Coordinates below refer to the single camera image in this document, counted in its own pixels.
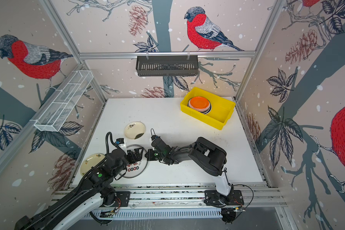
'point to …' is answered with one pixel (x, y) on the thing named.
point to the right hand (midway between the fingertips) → (145, 154)
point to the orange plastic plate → (200, 102)
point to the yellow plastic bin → (208, 107)
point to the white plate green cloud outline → (206, 111)
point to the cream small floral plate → (134, 130)
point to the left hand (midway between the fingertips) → (140, 147)
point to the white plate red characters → (136, 169)
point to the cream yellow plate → (89, 161)
